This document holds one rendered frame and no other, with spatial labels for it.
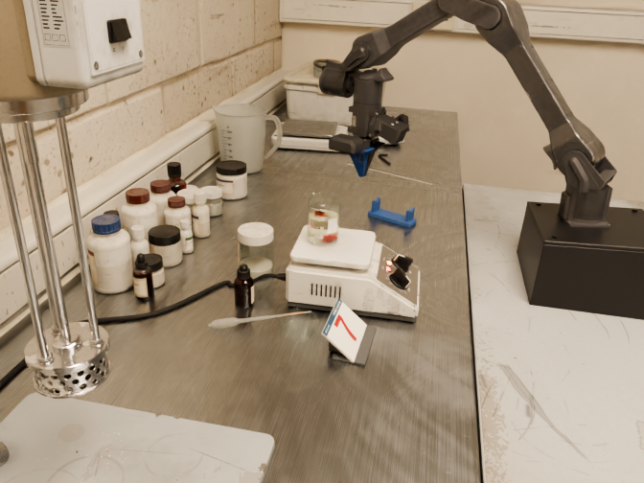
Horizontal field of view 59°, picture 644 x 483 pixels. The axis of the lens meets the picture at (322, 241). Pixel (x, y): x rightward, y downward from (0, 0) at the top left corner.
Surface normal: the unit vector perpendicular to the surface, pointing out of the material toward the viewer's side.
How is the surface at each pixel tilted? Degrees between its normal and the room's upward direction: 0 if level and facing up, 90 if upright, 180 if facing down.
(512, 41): 110
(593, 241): 4
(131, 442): 0
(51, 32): 90
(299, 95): 93
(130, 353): 0
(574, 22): 90
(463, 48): 90
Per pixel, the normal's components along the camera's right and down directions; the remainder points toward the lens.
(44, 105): 0.67, 0.35
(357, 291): -0.17, 0.43
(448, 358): 0.04, -0.90
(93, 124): 0.98, 0.12
